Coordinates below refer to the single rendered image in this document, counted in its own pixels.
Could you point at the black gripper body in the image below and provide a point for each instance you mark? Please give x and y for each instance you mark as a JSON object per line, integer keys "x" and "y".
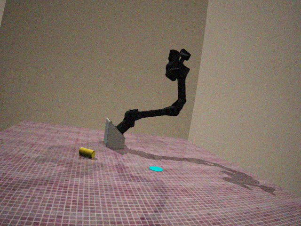
{"x": 176, "y": 64}

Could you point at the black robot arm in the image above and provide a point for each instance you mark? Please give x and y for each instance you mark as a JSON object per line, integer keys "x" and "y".
{"x": 132, "y": 115}

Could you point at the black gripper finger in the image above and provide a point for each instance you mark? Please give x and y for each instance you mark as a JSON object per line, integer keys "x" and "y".
{"x": 186, "y": 56}
{"x": 174, "y": 72}

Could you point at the yellow tall cylinder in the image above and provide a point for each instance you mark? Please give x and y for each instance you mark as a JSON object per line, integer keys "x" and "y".
{"x": 87, "y": 152}

